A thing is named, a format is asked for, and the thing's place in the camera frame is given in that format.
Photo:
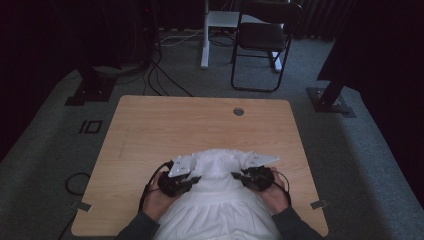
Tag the black folding chair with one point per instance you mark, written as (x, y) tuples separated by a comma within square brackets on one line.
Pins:
[(261, 36)]

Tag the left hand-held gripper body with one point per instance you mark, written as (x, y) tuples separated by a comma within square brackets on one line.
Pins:
[(173, 185)]

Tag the person's left hand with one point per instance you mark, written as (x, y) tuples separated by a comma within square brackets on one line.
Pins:
[(158, 203)]

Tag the grey tape tab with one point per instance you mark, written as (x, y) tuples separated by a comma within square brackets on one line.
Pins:
[(318, 204), (84, 206)]

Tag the white pleated skirt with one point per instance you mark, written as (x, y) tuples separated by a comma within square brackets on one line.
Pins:
[(216, 206)]

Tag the dark curtain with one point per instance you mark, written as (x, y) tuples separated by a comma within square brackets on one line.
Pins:
[(320, 16)]

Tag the white desk frame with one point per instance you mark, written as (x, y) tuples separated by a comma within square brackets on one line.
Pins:
[(205, 50)]

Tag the dark equipment cabinet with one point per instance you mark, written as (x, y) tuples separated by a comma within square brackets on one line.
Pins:
[(126, 33)]

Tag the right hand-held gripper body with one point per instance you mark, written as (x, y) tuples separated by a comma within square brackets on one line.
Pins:
[(261, 178)]

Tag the person's right hand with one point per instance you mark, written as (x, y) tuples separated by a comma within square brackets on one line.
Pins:
[(275, 198)]

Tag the black metal stand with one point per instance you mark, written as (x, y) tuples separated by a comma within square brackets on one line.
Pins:
[(90, 91), (328, 101)]

